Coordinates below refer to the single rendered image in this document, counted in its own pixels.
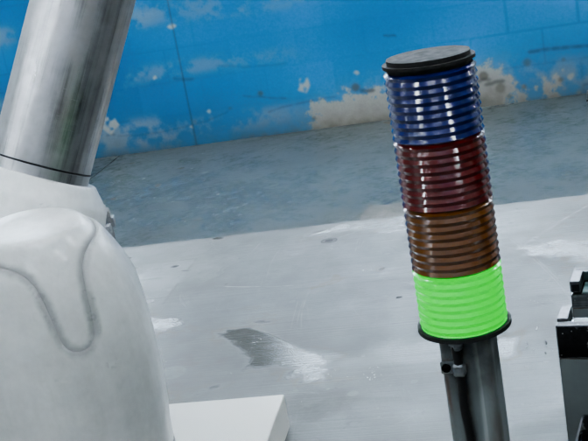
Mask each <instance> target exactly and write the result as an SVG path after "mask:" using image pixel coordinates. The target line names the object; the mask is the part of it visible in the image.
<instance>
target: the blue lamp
mask: <svg viewBox="0 0 588 441"><path fill-rule="evenodd" d="M476 63H477V61H476V60H474V59H472V61H471V62H470V63H468V64H466V65H464V66H461V67H458V68H454V69H451V70H447V71H443V72H438V73H428V74H422V75H413V76H393V75H389V74H388V73H387V72H386V73H385V74H384V75H383V78H384V79H385V82H384V85H385V87H386V94H387V96H388V98H387V102H388V110H389V111H390V113H389V117H390V119H391V122H390V125H391V126H392V130H391V132H392V134H393V141H394V142H396V143H398V144H401V145H406V146H429V145H437V144H448V143H452V142H456V141H459V140H463V139H466V138H468V137H472V136H475V135H476V134H478V133H480V132H481V131H482V130H483V129H484V127H485V125H484V124H483V119H484V117H483V116H482V108H481V106H480V105H481V100H480V92H479V88H480V85H479V84H478V79H479V77H478V76H477V72H478V69H477V68H476Z"/></svg>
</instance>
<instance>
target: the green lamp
mask: <svg viewBox="0 0 588 441"><path fill-rule="evenodd" d="M501 271H502V267H501V259H500V260H499V262H498V263H497V264H495V265H494V266H493V267H492V268H491V269H488V270H486V271H484V272H481V273H479V274H476V275H472V276H465V277H460V278H451V279H436V278H429V277H425V276H420V275H418V274H417V273H415V272H414V271H413V270H412V273H413V275H414V277H413V280H414V282H415V285H414V286H415V289H416V296H417V298H416V301H417V303H418V305H417V309H418V310H419V313H418V315H419V318H420V324H421V327H422V329H423V331H424V332H425V333H428V334H429V335H431V336H434V337H439V338H444V339H463V338H471V337H475V336H480V335H483V334H486V333H490V332H492V331H494V330H496V329H498V328H499V327H501V326H502V325H504V323H505V322H506V321H507V318H508V316H507V315H508V310H507V308H506V307H507V303H506V301H505V300H506V295H505V294H504V293H505V288H504V286H503V285H504V281H503V279H502V278H503V274H502V272H501Z"/></svg>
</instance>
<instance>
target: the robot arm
mask: <svg viewBox="0 0 588 441"><path fill-rule="evenodd" d="M135 3H136V0H30V1H29V4H28V8H27V11H26V14H25V18H24V24H23V28H22V31H21V35H20V39H19V42H18V46H17V52H16V56H15V59H14V63H13V67H12V70H11V73H10V79H9V83H8V87H7V90H6V94H5V97H4V101H3V107H2V111H1V115H0V441H176V439H175V437H174V434H173V429H172V421H171V416H170V408H169V399H168V393H167V388H166V383H165V374H164V369H163V364H162V361H161V356H160V352H159V348H158V341H157V337H156V334H155V330H154V326H153V324H152V320H151V314H150V311H149V307H148V305H147V301H146V298H145V295H144V291H143V288H142V285H141V283H140V280H139V277H138V275H137V272H136V269H135V267H134V266H133V264H132V262H131V260H130V259H129V257H128V256H127V255H126V253H125V252H124V250H123V249H122V247H121V246H120V245H119V243H118V242H117V241H116V239H115V238H114V237H113V236H112V235H111V234H110V233H109V232H108V231H107V230H106V229H105V226H106V219H107V211H106V208H105V206H104V204H103V202H102V199H101V197H100V195H99V193H98V192H97V190H96V188H95V187H94V186H93V185H90V184H89V183H88V182H89V180H90V176H91V172H92V169H93V165H94V161H95V156H96V152H97V149H98V145H99V142H100V138H101V135H102V129H103V125H104V122H105V118H106V114H107V112H108V108H109V102H110V98H111V95H112V91H113V88H114V85H115V81H116V75H117V71H118V67H119V65H120V61H121V57H122V54H123V48H124V44H125V41H126V38H127V34H128V30H129V27H130V20H131V18H132V14H133V10H134V7H135Z"/></svg>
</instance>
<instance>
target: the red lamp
mask: <svg viewBox="0 0 588 441"><path fill-rule="evenodd" d="M484 134H485V129H483V130H482V131H481V132H480V133H478V134H476V135H475V136H471V137H468V138H466V139H463V140H459V141H456V142H452V143H443V144H437V145H429V146H406V145H401V144H399V143H396V142H393V145H394V146H395V154H396V157H395V160H396V162H397V166H396V168H397V169H398V177H399V178H400V179H399V184H400V185H401V187H400V191H401V193H402V196H401V198H402V200H403V202H402V206H403V207H404V208H406V209H408V210H410V211H411V212H415V213H420V214H443V213H450V212H456V211H460V210H464V209H467V208H471V207H476V206H477V205H479V204H481V203H483V202H485V201H486V200H488V199H489V198H490V197H491V196H492V195H493V191H492V189H491V187H492V184H491V182H490V179H491V176H490V174H489V172H490V168H489V167H488V164H489V161H488V159H487V156H488V153H487V151H486V149H487V145H486V143H485V141H486V137H485V136H484Z"/></svg>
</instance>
